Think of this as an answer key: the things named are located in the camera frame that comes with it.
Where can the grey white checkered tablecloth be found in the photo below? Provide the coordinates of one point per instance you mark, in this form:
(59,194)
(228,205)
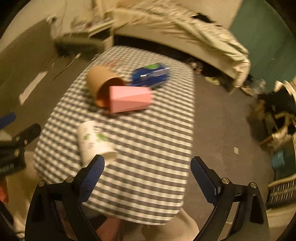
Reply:
(147,181)

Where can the green curtain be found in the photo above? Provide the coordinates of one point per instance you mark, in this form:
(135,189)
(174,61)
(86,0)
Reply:
(271,45)

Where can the blue laundry basket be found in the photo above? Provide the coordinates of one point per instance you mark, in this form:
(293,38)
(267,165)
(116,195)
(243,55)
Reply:
(278,159)

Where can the pink faceted cup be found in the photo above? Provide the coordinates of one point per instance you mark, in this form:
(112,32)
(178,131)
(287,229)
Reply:
(129,98)

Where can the blue plastic snack package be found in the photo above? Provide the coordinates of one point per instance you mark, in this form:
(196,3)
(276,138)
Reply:
(151,75)

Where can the green slipper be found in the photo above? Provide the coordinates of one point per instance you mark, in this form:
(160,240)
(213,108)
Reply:
(213,80)

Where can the bed with patterned duvet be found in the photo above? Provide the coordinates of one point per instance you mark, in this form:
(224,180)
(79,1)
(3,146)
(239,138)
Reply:
(172,24)

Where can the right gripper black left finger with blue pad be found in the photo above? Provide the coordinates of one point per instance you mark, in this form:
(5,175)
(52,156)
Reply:
(43,221)

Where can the large clear water bottle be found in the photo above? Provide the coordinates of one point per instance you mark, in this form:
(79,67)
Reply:
(258,86)

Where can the wooden chair with clothes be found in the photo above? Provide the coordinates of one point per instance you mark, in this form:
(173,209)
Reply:
(272,116)

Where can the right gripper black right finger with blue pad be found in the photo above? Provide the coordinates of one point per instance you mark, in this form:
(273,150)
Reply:
(250,220)

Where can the person's left hand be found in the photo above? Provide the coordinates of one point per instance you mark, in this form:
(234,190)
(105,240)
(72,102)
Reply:
(4,196)

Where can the black garment on bed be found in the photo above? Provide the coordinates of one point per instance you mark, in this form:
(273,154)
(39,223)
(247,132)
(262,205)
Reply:
(203,17)

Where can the white paper cup green print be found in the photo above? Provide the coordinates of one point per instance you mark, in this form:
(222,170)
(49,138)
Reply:
(92,141)

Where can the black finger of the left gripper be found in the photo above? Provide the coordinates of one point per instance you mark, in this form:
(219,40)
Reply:
(26,136)

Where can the dark grey floor cushion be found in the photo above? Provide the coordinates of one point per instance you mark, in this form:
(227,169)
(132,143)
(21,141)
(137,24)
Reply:
(73,45)

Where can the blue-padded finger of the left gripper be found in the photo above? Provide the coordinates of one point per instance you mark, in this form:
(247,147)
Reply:
(7,119)

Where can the white bedside table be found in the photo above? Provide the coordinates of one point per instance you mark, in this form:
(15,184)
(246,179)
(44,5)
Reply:
(95,28)

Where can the white paper on floor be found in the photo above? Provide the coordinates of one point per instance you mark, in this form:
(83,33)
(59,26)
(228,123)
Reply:
(29,89)

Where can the brown paper cup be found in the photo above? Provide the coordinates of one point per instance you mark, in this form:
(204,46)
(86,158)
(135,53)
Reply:
(99,79)

